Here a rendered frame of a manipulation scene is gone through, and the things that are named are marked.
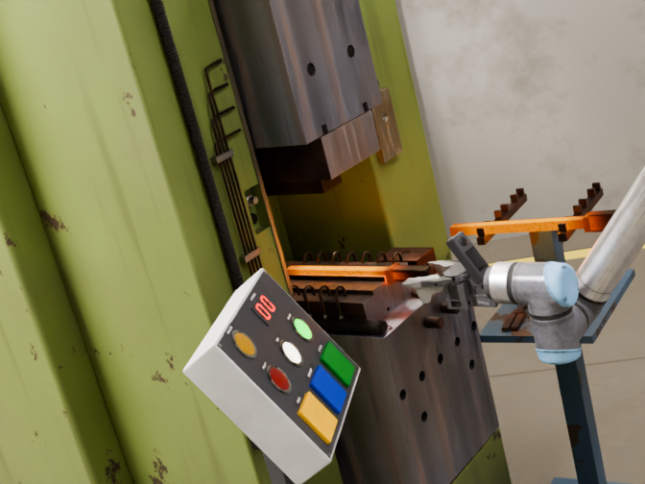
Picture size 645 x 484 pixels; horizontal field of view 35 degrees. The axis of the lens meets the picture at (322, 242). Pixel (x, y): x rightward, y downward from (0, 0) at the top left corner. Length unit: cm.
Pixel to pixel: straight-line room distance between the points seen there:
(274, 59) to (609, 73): 322
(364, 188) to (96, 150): 76
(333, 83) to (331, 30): 11
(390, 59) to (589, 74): 260
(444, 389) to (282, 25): 94
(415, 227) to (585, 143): 262
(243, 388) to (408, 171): 114
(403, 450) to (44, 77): 113
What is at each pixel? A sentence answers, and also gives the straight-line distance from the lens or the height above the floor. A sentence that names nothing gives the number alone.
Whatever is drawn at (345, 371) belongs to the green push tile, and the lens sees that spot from 197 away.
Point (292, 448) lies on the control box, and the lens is 176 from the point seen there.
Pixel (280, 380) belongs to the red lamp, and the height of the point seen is 109.
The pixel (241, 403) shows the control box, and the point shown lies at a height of 109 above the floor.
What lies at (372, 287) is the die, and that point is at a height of 99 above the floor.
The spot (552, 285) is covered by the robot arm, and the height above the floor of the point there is 100.
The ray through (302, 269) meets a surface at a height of 101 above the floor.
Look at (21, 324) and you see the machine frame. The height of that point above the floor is 111.
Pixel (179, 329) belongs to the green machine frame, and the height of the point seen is 106.
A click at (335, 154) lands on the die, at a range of 223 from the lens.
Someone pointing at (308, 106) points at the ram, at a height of 144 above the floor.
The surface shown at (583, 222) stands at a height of 98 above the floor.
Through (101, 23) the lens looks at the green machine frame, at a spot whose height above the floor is 171.
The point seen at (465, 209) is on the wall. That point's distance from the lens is 539.
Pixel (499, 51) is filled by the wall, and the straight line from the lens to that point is 517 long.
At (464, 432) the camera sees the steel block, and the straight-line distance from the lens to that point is 259.
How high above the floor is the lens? 182
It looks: 18 degrees down
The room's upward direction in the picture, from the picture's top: 15 degrees counter-clockwise
